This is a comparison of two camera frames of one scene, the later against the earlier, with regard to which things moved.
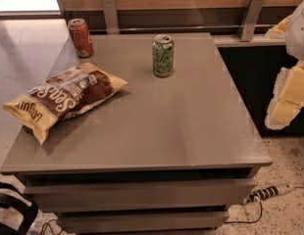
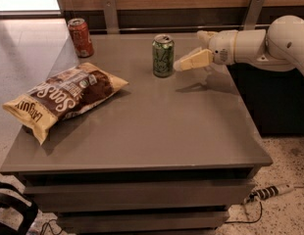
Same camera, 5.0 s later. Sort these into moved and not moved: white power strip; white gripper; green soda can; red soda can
Moved: white gripper
Not moved: white power strip; green soda can; red soda can
